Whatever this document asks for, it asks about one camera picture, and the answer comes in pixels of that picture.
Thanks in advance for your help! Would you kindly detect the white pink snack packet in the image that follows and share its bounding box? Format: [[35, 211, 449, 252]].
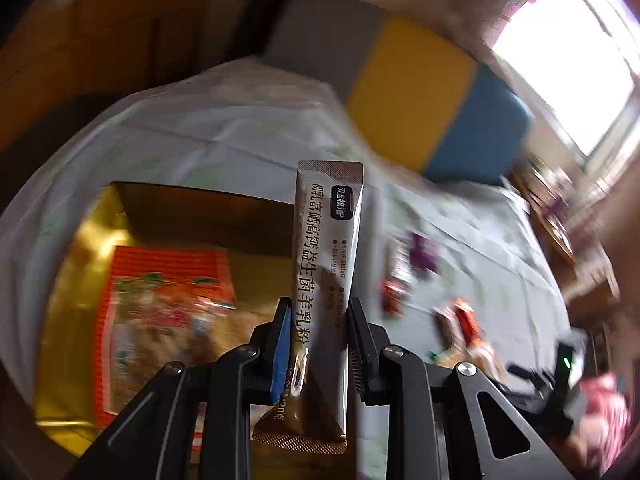
[[390, 245, 413, 283]]

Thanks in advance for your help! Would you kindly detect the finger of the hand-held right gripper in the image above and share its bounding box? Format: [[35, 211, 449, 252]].
[[507, 365, 553, 386]]

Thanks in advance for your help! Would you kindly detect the gold tin box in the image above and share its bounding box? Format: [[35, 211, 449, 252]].
[[35, 181, 361, 480]]

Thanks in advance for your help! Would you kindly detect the purple snack packet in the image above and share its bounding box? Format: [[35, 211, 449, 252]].
[[407, 232, 441, 276]]

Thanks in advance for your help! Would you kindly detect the orange candy bag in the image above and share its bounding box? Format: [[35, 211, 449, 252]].
[[95, 245, 238, 431]]

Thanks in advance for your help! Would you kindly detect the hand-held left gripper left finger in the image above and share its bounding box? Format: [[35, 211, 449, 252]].
[[65, 296, 296, 480]]

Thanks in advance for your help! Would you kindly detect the window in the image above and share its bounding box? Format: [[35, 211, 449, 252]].
[[492, 0, 640, 156]]

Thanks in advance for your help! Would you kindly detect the white plastic tablecloth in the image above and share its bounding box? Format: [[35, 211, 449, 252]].
[[0, 57, 573, 480]]

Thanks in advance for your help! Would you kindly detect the black rolled mat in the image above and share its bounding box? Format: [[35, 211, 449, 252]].
[[247, 0, 301, 56]]

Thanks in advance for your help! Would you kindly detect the yellow puffed rice bar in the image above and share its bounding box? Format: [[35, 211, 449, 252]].
[[427, 342, 501, 376]]

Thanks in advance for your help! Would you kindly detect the white brown powder stick sachet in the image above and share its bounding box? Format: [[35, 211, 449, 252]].
[[251, 160, 364, 453]]

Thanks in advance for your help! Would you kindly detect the wooden panelled cabinet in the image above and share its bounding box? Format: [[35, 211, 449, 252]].
[[0, 0, 226, 151]]

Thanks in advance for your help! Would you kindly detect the person's right forearm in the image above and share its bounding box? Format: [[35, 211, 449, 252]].
[[570, 370, 633, 471]]

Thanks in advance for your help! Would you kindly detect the dark red snack packet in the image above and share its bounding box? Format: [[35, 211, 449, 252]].
[[382, 280, 408, 316]]

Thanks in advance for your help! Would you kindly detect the wooden sideboard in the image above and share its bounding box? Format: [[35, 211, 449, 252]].
[[510, 155, 621, 311]]

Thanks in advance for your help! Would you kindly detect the grey yellow blue chair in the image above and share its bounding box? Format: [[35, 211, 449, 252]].
[[265, 0, 533, 186]]

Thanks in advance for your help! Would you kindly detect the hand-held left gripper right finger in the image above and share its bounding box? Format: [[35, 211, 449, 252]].
[[346, 296, 576, 480]]

